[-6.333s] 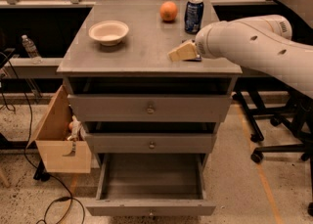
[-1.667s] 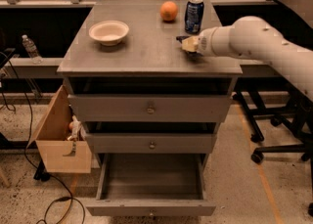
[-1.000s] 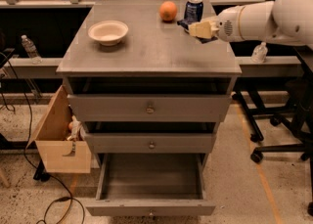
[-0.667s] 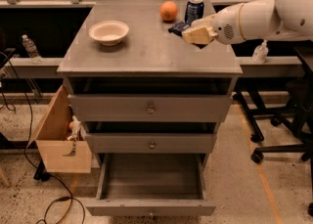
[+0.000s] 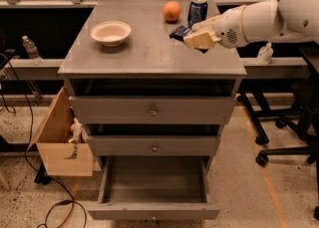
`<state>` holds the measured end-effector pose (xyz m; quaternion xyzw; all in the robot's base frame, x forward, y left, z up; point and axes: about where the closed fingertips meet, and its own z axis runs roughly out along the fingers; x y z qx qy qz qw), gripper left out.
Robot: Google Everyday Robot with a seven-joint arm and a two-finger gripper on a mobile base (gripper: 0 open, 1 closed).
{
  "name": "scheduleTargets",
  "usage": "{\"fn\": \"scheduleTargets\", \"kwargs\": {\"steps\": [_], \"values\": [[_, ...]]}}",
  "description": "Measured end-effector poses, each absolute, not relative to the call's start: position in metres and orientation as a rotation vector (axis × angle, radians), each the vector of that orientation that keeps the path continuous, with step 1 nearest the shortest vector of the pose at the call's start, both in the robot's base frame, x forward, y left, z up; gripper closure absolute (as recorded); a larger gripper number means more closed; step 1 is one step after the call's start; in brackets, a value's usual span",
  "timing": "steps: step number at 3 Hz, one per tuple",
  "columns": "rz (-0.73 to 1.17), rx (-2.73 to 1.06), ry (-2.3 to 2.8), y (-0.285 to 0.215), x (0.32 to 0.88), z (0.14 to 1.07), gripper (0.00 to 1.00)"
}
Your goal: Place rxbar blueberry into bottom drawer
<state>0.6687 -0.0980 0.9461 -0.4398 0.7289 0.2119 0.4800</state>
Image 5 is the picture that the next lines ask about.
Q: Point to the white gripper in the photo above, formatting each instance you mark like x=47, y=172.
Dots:
x=228, y=29

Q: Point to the blue rxbar blueberry packet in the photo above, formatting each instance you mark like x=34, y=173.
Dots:
x=180, y=32

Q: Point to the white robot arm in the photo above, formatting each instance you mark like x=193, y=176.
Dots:
x=274, y=21

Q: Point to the grey wooden drawer cabinet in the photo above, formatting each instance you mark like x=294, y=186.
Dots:
x=147, y=64

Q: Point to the grey top drawer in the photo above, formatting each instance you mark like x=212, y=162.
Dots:
x=143, y=110

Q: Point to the grey middle drawer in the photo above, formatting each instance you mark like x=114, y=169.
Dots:
x=133, y=145

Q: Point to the grey open bottom drawer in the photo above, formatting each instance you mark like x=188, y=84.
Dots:
x=154, y=188

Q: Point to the blue soda can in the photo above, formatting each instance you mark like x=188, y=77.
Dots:
x=197, y=12

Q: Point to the orange fruit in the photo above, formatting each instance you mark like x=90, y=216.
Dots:
x=171, y=11

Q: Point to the black office chair base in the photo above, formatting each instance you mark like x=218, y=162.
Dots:
x=299, y=123

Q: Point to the items inside cardboard box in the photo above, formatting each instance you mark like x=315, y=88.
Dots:
x=77, y=132

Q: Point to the clear plastic water bottle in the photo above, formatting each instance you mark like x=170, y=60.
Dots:
x=32, y=51

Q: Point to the cardboard box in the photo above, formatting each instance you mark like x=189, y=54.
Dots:
x=52, y=139

